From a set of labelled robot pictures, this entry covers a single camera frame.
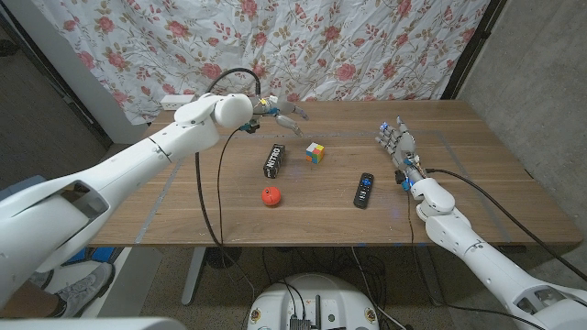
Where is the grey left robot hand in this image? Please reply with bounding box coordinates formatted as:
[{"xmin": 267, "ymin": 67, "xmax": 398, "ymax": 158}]
[{"xmin": 250, "ymin": 94, "xmax": 309, "ymax": 138}]

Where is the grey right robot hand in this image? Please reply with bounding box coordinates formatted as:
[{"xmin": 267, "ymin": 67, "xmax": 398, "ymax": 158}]
[{"xmin": 374, "ymin": 115, "xmax": 426, "ymax": 184}]

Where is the multicoloured Rubik's cube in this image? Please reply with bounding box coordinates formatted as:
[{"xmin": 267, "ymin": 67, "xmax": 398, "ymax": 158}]
[{"xmin": 305, "ymin": 141, "xmax": 326, "ymax": 165}]

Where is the black TV remote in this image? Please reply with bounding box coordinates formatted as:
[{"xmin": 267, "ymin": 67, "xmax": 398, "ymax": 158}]
[{"xmin": 352, "ymin": 171, "xmax": 375, "ymax": 210}]

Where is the white floral backdrop cloth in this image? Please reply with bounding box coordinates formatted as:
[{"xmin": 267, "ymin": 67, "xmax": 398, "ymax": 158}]
[{"xmin": 31, "ymin": 0, "xmax": 492, "ymax": 126}]

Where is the red round ball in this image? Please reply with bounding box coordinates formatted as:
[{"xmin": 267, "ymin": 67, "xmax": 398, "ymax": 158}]
[{"xmin": 260, "ymin": 186, "xmax": 282, "ymax": 207}]

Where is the white power strip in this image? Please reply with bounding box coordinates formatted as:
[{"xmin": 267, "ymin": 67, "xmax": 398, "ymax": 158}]
[{"xmin": 160, "ymin": 93, "xmax": 196, "ymax": 112}]

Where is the black backdrop stand pole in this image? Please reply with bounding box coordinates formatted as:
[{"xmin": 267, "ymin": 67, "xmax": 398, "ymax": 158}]
[{"xmin": 440, "ymin": 0, "xmax": 508, "ymax": 101}]

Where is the grey metal table leg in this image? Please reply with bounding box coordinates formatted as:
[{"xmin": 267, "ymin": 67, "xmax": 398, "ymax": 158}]
[
  {"xmin": 415, "ymin": 246, "xmax": 446, "ymax": 307},
  {"xmin": 181, "ymin": 246, "xmax": 207, "ymax": 307}
]

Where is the black round floor base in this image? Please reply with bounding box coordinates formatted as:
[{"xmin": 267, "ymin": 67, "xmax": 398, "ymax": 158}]
[{"xmin": 205, "ymin": 246, "xmax": 243, "ymax": 270}]

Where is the white robot torso base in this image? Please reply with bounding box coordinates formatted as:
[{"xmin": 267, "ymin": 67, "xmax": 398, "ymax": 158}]
[{"xmin": 247, "ymin": 273, "xmax": 381, "ymax": 330}]

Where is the white floor mat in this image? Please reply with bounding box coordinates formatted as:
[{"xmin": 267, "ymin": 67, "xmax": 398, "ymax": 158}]
[{"xmin": 45, "ymin": 247, "xmax": 164, "ymax": 319}]

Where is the blue floor pad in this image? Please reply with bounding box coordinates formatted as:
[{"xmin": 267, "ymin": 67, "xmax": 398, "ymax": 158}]
[
  {"xmin": 63, "ymin": 247, "xmax": 89, "ymax": 266},
  {"xmin": 89, "ymin": 247, "xmax": 116, "ymax": 264}
]

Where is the grey sneaker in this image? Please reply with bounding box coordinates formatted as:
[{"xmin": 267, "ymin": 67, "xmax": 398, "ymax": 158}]
[{"xmin": 54, "ymin": 261, "xmax": 116, "ymax": 319}]

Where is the blue plastic bin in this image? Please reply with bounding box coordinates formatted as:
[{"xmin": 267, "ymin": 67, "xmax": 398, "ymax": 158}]
[{"xmin": 0, "ymin": 175, "xmax": 47, "ymax": 203}]

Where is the white robot chest edge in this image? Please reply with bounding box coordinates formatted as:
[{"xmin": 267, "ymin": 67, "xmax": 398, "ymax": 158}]
[{"xmin": 0, "ymin": 316, "xmax": 187, "ymax": 330}]

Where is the person bare leg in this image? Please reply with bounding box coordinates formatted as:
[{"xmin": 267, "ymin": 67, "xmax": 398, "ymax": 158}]
[{"xmin": 0, "ymin": 280, "xmax": 65, "ymax": 320}]

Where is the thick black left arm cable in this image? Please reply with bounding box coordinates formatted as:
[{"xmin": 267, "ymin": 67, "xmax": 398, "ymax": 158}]
[{"xmin": 194, "ymin": 67, "xmax": 262, "ymax": 251}]

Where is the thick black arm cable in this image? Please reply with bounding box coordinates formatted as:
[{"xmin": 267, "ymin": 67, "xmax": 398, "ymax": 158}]
[
  {"xmin": 425, "ymin": 167, "xmax": 587, "ymax": 281},
  {"xmin": 194, "ymin": 67, "xmax": 262, "ymax": 251}
]

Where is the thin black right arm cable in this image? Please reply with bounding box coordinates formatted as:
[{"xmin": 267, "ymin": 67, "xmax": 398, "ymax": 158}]
[{"xmin": 405, "ymin": 188, "xmax": 540, "ymax": 330}]

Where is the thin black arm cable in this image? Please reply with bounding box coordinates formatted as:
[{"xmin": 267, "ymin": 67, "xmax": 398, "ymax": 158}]
[
  {"xmin": 405, "ymin": 188, "xmax": 540, "ymax": 330},
  {"xmin": 216, "ymin": 127, "xmax": 257, "ymax": 320}
]

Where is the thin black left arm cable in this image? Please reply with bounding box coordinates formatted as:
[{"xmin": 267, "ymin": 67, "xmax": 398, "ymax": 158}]
[{"xmin": 216, "ymin": 127, "xmax": 257, "ymax": 320}]

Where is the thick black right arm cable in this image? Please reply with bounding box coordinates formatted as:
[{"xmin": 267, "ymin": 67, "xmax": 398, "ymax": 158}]
[{"xmin": 425, "ymin": 167, "xmax": 587, "ymax": 281}]

